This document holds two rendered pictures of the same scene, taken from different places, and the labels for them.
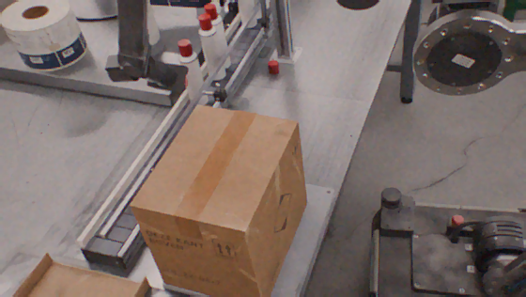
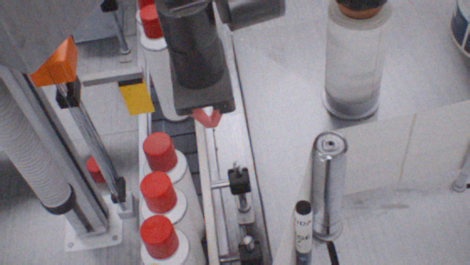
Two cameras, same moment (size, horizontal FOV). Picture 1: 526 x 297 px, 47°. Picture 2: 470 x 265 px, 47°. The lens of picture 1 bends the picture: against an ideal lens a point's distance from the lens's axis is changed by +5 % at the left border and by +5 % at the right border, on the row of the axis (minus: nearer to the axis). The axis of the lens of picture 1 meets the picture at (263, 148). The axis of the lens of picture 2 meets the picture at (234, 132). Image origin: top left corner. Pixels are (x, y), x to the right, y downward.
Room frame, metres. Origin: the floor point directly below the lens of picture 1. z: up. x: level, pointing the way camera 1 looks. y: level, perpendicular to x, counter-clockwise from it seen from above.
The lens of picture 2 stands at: (2.04, -0.12, 1.55)
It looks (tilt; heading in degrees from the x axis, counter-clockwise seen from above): 52 degrees down; 152
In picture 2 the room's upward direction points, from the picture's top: 9 degrees counter-clockwise
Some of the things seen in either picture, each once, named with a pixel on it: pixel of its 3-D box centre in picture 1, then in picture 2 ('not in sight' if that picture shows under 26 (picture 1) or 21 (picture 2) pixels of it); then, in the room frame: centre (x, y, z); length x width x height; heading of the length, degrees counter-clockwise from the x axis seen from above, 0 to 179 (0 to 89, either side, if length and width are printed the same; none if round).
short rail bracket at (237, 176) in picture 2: not in sight; (240, 185); (1.66, 0.07, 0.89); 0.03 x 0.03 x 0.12; 62
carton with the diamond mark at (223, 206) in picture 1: (229, 203); not in sight; (0.82, 0.09, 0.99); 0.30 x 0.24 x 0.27; 152
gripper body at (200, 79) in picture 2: not in sight; (196, 59); (1.63, 0.06, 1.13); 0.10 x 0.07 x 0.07; 153
